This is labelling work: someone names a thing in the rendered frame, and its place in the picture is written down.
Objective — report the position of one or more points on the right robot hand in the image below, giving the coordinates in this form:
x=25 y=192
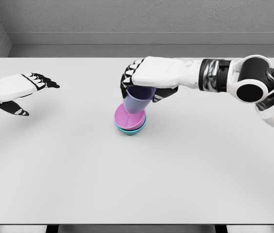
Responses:
x=151 y=71

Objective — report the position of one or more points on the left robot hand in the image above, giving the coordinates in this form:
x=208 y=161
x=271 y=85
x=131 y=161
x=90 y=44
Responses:
x=13 y=86

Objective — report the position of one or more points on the purple cup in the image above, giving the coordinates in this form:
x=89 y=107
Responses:
x=136 y=99

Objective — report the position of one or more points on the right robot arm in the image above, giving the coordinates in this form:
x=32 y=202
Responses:
x=236 y=80

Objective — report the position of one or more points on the pink bowl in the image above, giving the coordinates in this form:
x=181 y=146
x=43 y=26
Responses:
x=129 y=119

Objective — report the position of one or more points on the teal bowl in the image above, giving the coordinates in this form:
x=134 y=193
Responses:
x=136 y=129

